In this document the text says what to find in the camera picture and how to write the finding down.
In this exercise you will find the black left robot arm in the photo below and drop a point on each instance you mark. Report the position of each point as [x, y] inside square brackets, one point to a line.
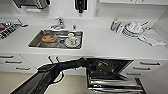
[46, 78]

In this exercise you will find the white kitchen counter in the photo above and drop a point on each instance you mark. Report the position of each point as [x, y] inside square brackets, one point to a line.
[100, 41]

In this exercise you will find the steel kitchen sink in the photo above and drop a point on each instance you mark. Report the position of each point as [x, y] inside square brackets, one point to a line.
[36, 42]

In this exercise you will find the white upper kitchen cabinets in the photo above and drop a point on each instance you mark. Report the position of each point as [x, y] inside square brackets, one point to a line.
[133, 1]

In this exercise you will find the steel dishwasher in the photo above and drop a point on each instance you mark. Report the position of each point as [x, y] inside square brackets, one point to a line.
[113, 80]

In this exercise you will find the white cup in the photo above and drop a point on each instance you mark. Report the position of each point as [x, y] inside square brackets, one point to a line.
[71, 40]

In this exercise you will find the blue dish soap bottle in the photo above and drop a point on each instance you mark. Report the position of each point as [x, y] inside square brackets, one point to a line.
[114, 25]

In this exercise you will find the orange bowl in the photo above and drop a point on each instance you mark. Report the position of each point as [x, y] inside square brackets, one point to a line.
[49, 37]

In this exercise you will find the chrome sink faucet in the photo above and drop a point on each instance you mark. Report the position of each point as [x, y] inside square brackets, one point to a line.
[59, 23]

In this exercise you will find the stack of white plates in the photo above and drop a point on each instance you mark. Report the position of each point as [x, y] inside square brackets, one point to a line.
[133, 30]

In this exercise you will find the black soap dispenser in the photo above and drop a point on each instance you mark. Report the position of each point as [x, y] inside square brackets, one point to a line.
[81, 6]

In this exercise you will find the dish drying rack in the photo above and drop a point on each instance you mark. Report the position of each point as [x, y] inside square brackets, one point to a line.
[6, 30]

